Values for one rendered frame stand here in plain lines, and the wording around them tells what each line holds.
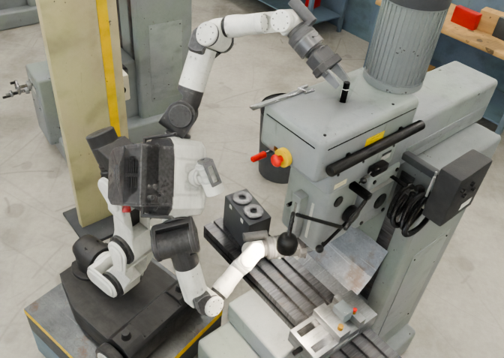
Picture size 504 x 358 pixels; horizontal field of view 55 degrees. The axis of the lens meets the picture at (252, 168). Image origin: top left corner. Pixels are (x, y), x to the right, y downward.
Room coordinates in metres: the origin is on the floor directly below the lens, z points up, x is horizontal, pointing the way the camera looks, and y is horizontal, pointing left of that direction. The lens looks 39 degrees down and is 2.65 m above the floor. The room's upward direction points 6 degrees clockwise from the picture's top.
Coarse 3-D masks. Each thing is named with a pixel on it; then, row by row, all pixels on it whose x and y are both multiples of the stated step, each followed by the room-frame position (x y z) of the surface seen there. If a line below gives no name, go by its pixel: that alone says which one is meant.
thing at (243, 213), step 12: (240, 192) 1.70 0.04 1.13; (228, 204) 1.65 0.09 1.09; (240, 204) 1.62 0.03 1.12; (252, 204) 1.63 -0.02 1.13; (228, 216) 1.65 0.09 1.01; (240, 216) 1.57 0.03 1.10; (252, 216) 1.55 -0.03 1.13; (264, 216) 1.57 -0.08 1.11; (228, 228) 1.64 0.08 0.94; (240, 228) 1.56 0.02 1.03; (252, 228) 1.52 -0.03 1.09; (264, 228) 1.56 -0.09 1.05; (240, 240) 1.55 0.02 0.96
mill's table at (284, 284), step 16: (208, 224) 1.66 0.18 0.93; (208, 240) 1.62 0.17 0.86; (224, 240) 1.57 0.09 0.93; (224, 256) 1.53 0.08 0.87; (256, 272) 1.40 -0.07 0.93; (272, 272) 1.41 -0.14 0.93; (288, 272) 1.42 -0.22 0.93; (304, 272) 1.43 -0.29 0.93; (256, 288) 1.35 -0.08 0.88; (272, 288) 1.32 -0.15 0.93; (288, 288) 1.33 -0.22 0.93; (304, 288) 1.34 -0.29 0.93; (320, 288) 1.35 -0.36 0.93; (272, 304) 1.27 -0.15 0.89; (288, 304) 1.25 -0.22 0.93; (304, 304) 1.26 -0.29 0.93; (320, 304) 1.27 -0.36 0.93; (288, 320) 1.20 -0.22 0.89; (368, 336) 1.14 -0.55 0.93; (336, 352) 1.05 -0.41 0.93; (352, 352) 1.06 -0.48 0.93; (368, 352) 1.07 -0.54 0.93; (384, 352) 1.08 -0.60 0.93
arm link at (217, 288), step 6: (228, 270) 1.17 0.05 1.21; (234, 270) 1.17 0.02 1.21; (222, 276) 1.15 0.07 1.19; (228, 276) 1.15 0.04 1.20; (234, 276) 1.15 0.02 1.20; (240, 276) 1.16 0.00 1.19; (216, 282) 1.13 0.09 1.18; (222, 282) 1.12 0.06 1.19; (228, 282) 1.13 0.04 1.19; (234, 282) 1.13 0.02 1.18; (216, 288) 1.10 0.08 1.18; (222, 288) 1.10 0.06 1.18; (228, 288) 1.11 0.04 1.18; (210, 294) 1.06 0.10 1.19; (216, 294) 1.07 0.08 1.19; (222, 294) 1.09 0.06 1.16; (228, 294) 1.10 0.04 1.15
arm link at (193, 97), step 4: (180, 88) 1.41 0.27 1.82; (184, 88) 1.41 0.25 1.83; (180, 92) 1.40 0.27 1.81; (184, 92) 1.40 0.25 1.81; (188, 92) 1.40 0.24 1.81; (192, 92) 1.40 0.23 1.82; (196, 92) 1.41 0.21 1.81; (200, 92) 1.42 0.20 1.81; (184, 96) 1.39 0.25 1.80; (188, 96) 1.39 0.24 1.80; (192, 96) 1.40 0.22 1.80; (196, 96) 1.40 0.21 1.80; (200, 96) 1.42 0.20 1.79; (184, 100) 1.39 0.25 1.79; (188, 100) 1.39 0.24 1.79; (192, 100) 1.39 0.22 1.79; (196, 100) 1.40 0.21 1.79; (200, 100) 1.42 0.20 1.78; (192, 104) 1.39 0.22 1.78; (196, 104) 1.40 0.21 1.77; (196, 108) 1.40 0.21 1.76; (196, 112) 1.42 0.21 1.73
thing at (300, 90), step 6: (306, 84) 1.39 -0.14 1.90; (300, 90) 1.35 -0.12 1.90; (306, 90) 1.35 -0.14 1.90; (312, 90) 1.36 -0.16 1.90; (282, 96) 1.30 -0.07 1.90; (288, 96) 1.30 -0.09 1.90; (264, 102) 1.25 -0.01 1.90; (270, 102) 1.26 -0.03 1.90; (276, 102) 1.27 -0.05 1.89; (252, 108) 1.21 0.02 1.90; (258, 108) 1.22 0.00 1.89
